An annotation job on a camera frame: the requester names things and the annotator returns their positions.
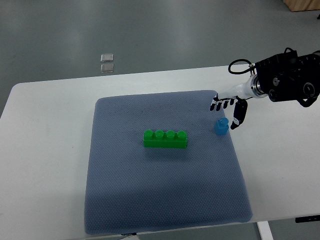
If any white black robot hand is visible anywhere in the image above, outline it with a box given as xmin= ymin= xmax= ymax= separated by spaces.
xmin=210 ymin=74 xmax=259 ymax=130

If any small blue block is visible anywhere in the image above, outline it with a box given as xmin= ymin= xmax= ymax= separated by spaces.
xmin=214 ymin=117 xmax=229 ymax=136

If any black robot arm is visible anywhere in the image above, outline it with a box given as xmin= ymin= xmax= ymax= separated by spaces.
xmin=254 ymin=47 xmax=320 ymax=108

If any long green block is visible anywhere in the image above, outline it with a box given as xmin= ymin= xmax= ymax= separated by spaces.
xmin=143 ymin=129 xmax=187 ymax=149

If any wooden box corner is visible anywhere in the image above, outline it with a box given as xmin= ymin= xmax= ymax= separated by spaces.
xmin=283 ymin=0 xmax=320 ymax=12

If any lower metal floor plate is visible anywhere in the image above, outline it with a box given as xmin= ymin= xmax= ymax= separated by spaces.
xmin=100 ymin=63 xmax=114 ymax=73

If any metal floor plate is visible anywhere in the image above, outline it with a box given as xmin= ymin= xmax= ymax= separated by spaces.
xmin=100 ymin=63 xmax=114 ymax=73
xmin=100 ymin=53 xmax=114 ymax=63

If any upper metal floor plate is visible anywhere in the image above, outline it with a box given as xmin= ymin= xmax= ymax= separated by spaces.
xmin=100 ymin=53 xmax=114 ymax=63

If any white table leg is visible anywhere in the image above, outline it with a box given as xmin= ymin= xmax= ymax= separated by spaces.
xmin=256 ymin=221 xmax=274 ymax=240

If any black table control panel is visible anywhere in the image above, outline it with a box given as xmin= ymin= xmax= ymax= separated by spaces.
xmin=295 ymin=215 xmax=320 ymax=224

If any blue-grey textured mat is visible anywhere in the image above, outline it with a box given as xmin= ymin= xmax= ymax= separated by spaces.
xmin=84 ymin=90 xmax=253 ymax=235

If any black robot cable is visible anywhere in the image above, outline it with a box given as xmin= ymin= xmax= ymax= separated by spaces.
xmin=227 ymin=58 xmax=258 ymax=78

